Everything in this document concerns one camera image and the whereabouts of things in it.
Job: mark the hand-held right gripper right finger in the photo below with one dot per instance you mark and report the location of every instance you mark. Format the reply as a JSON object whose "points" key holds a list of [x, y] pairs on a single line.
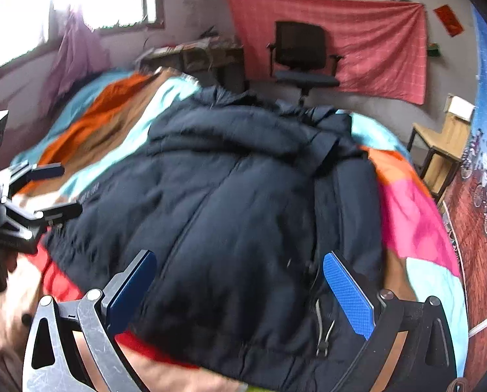
{"points": [[349, 294]]}

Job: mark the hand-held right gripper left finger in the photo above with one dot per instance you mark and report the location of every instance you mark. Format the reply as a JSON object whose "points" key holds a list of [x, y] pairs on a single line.
{"points": [[131, 290]]}

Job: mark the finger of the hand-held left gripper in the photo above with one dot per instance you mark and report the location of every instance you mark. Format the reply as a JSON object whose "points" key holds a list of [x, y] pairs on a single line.
{"points": [[61, 211], [47, 171]]}

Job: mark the navy padded jacket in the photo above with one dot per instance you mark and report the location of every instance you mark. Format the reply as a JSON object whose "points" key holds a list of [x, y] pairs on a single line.
{"points": [[227, 212]]}

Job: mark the colourful patchwork bed sheet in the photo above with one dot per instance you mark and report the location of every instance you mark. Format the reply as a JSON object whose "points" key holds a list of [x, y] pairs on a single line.
{"points": [[406, 220]]}

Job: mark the pink hanging cloth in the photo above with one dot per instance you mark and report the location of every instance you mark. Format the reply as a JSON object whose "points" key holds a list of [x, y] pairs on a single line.
{"points": [[78, 57]]}

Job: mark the window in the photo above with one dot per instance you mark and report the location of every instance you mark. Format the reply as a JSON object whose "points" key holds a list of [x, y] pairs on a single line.
{"points": [[63, 0]]}

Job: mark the wooden chair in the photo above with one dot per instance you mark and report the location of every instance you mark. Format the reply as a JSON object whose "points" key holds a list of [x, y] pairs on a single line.
{"points": [[443, 139]]}

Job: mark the cluttered wooden desk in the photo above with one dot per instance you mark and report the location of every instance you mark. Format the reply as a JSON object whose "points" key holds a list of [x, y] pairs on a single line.
{"points": [[194, 57]]}

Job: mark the blue printed bed curtain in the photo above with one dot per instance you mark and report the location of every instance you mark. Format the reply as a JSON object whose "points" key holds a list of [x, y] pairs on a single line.
{"points": [[482, 163]]}

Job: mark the white box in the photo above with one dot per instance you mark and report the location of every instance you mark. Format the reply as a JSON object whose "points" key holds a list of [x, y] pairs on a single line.
{"points": [[460, 108]]}

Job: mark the black office chair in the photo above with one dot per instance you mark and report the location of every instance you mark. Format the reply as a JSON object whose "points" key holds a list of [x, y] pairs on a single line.
{"points": [[300, 45]]}

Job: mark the red checked wall cloth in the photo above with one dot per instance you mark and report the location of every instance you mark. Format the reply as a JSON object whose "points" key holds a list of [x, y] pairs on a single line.
{"points": [[370, 41]]}

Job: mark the green wall ornament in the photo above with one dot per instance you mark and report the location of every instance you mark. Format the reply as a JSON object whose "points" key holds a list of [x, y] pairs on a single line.
{"points": [[433, 50]]}

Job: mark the red paper wall decoration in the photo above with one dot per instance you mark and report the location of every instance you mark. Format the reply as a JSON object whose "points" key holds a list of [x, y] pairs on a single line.
{"points": [[448, 20]]}

